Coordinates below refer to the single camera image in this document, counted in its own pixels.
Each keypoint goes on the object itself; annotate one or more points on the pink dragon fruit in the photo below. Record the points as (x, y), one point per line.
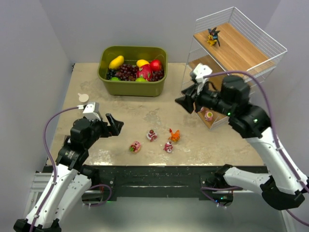
(145, 72)

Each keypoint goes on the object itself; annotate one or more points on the white wire wooden shelf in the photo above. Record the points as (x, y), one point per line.
(243, 46)

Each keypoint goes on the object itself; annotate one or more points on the dark blue grape bunch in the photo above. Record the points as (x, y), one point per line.
(110, 74)

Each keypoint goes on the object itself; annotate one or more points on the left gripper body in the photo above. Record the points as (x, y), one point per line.
(106, 128)

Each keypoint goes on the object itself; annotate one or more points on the green pear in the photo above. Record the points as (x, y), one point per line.
(140, 79)

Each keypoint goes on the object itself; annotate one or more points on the orange fox toy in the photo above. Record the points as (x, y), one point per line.
(174, 136)

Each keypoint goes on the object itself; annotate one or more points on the pink toy green top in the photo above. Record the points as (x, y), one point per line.
(208, 116)

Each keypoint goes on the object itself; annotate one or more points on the purple grape bunch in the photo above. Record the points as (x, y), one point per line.
(127, 72)

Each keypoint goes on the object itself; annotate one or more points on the yellow mango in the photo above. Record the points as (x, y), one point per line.
(116, 63)

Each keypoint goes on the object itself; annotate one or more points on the olive green plastic bin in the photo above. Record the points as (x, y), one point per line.
(131, 55)

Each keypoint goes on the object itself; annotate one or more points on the pink bear strawberry toy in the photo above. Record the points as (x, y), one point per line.
(135, 147)

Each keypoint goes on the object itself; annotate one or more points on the black cat toy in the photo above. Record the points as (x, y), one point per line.
(213, 38)

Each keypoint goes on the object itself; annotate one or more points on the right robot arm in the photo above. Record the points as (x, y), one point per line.
(284, 185)

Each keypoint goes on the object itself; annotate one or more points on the red apple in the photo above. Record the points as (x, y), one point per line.
(156, 65)

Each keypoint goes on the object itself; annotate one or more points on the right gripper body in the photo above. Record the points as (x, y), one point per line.
(193, 95)

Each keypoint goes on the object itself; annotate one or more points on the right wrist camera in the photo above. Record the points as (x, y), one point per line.
(199, 75)

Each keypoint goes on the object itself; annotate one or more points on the pink red bear toy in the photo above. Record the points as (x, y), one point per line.
(168, 147)

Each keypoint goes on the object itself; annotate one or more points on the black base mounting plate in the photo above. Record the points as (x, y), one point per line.
(113, 182)

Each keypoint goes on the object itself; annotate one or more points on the yellow lemon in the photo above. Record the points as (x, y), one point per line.
(141, 63)

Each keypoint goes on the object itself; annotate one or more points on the pink strawberry cake toy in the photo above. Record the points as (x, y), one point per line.
(151, 135)

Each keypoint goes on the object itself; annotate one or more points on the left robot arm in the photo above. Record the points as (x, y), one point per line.
(70, 178)

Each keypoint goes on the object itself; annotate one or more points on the grey bottle beige cap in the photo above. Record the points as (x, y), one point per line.
(83, 98)

